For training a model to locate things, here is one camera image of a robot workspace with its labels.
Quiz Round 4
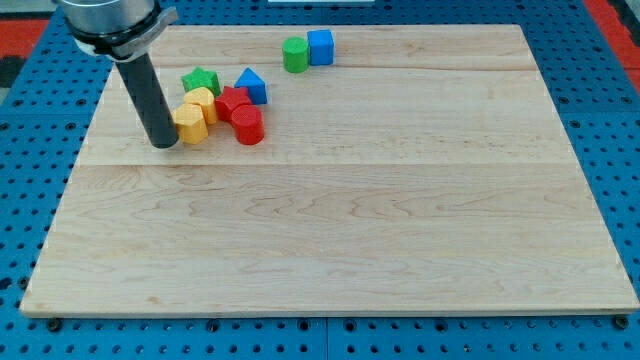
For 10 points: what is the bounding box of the yellow pentagon block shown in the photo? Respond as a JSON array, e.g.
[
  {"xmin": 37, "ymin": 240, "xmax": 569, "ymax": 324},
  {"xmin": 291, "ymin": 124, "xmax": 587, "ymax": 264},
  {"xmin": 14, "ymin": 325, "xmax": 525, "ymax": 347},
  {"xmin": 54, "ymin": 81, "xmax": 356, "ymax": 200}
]
[{"xmin": 172, "ymin": 104, "xmax": 208, "ymax": 145}]

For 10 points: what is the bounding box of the green star block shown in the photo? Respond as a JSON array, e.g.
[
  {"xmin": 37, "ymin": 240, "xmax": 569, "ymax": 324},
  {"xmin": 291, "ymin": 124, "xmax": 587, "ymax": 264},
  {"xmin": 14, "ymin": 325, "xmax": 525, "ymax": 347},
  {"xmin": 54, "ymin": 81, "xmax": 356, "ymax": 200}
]
[{"xmin": 181, "ymin": 67, "xmax": 222, "ymax": 96}]

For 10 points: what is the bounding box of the yellow heart block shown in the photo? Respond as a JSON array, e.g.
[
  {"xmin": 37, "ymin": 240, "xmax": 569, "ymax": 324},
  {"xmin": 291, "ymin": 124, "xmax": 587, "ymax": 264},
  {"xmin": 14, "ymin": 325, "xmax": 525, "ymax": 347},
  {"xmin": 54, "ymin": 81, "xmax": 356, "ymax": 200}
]
[{"xmin": 183, "ymin": 87, "xmax": 218, "ymax": 125}]

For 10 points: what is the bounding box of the red star block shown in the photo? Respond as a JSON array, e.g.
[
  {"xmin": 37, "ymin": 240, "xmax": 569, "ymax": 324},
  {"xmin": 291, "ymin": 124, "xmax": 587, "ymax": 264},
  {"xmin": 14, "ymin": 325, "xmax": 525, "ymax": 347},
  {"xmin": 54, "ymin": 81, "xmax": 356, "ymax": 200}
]
[{"xmin": 214, "ymin": 86, "xmax": 252, "ymax": 122}]

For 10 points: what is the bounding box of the green cylinder block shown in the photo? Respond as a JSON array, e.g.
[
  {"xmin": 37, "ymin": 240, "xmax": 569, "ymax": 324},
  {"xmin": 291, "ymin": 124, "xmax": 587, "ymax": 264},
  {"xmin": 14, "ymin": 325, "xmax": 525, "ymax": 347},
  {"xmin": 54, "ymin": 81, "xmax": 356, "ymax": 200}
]
[{"xmin": 281, "ymin": 37, "xmax": 310, "ymax": 74}]

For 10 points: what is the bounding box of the blue cube block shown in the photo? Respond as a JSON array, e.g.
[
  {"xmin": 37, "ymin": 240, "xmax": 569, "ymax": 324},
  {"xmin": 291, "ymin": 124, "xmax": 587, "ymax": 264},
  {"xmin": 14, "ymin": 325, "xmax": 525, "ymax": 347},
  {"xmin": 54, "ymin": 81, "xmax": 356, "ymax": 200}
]
[{"xmin": 307, "ymin": 29, "xmax": 335, "ymax": 66}]

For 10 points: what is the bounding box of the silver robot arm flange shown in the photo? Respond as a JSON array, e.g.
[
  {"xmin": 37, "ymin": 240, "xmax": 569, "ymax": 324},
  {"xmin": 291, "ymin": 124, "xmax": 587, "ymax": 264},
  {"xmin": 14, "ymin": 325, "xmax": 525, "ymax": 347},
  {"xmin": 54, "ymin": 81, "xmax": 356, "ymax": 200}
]
[{"xmin": 56, "ymin": 0, "xmax": 179, "ymax": 62}]

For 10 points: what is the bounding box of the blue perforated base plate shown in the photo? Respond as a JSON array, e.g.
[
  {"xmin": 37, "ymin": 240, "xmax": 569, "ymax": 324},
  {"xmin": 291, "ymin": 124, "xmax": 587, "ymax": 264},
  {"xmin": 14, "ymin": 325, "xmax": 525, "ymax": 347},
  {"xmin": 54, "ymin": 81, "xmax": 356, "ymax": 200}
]
[{"xmin": 1, "ymin": 1, "xmax": 639, "ymax": 359}]

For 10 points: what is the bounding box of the light wooden board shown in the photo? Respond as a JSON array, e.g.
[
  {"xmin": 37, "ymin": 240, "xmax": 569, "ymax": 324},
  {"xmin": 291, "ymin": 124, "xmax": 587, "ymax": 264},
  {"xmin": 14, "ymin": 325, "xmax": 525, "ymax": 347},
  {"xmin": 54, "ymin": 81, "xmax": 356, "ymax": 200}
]
[{"xmin": 21, "ymin": 25, "xmax": 639, "ymax": 318}]

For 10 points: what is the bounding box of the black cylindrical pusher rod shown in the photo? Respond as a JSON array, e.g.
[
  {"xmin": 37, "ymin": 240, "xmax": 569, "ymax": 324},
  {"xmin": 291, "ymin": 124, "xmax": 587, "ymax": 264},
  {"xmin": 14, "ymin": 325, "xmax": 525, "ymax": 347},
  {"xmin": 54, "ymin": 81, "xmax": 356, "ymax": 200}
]
[{"xmin": 116, "ymin": 54, "xmax": 179, "ymax": 149}]

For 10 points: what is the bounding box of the red cylinder block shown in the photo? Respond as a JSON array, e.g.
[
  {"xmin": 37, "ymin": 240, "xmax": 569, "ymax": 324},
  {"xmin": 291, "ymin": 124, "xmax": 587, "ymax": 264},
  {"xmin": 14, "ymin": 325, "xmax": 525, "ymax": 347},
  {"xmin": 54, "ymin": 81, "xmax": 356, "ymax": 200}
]
[{"xmin": 231, "ymin": 105, "xmax": 265, "ymax": 145}]

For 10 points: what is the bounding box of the blue triangle block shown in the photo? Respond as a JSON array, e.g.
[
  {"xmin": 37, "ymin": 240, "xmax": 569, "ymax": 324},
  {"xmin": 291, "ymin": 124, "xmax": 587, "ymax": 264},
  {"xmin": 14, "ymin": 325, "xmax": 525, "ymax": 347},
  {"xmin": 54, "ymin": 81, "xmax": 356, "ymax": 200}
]
[{"xmin": 234, "ymin": 68, "xmax": 268, "ymax": 105}]

